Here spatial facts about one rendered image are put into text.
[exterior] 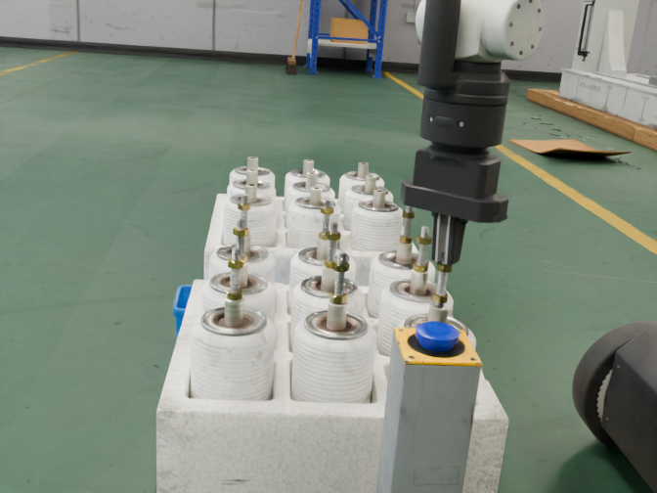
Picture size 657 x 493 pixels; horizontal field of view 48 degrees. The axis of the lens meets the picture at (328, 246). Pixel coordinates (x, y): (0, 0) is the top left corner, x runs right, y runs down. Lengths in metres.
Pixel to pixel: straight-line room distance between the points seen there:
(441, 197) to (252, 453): 0.35
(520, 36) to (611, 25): 4.59
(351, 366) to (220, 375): 0.15
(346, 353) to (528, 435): 0.45
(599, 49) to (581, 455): 4.37
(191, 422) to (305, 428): 0.12
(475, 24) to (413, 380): 0.35
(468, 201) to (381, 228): 0.56
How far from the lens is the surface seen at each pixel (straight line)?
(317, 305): 0.94
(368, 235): 1.35
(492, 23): 0.76
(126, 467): 1.07
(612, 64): 5.25
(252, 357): 0.84
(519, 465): 1.14
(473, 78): 0.77
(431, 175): 0.81
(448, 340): 0.68
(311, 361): 0.84
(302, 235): 1.34
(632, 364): 1.08
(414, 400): 0.68
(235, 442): 0.85
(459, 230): 0.84
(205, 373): 0.85
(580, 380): 1.16
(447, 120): 0.78
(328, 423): 0.84
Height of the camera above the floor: 0.61
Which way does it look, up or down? 18 degrees down
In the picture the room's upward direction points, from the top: 4 degrees clockwise
